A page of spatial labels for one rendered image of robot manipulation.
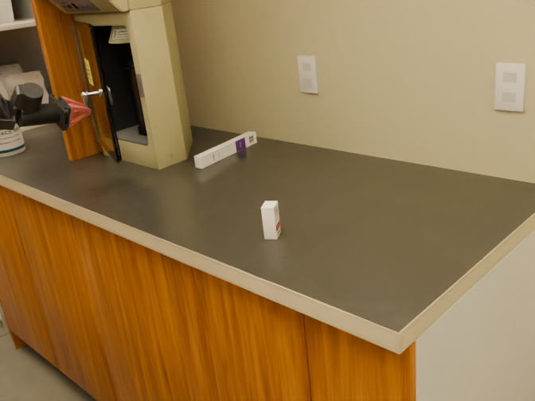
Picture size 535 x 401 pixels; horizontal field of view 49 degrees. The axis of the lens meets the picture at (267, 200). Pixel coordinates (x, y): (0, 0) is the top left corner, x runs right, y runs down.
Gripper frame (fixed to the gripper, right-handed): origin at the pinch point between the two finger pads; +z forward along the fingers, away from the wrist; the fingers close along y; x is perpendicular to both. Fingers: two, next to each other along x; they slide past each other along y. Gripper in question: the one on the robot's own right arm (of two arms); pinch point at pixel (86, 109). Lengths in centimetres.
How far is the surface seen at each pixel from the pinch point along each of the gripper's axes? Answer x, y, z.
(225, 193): 1, -49, 16
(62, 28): -11.3, 32.7, 6.5
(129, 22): -26.0, 0.4, 10.8
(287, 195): -5, -62, 25
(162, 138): 4.9, -13.1, 18.9
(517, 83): -46, -87, 62
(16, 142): 37, 45, -3
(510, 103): -41, -88, 63
